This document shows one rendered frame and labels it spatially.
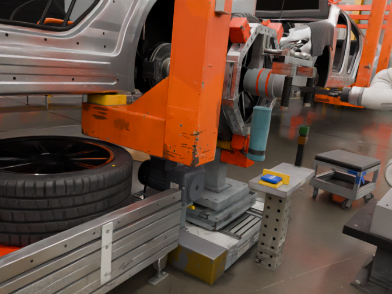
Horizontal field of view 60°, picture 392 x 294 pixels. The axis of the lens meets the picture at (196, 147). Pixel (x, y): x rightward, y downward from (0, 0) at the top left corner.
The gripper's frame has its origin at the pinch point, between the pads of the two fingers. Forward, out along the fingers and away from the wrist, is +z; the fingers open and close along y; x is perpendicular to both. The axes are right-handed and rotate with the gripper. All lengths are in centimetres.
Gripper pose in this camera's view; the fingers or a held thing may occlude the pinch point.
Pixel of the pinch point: (308, 90)
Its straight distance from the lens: 188.9
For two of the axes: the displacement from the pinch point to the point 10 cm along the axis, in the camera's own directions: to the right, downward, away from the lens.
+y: 5.6, -1.5, 8.2
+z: -8.3, -2.2, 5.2
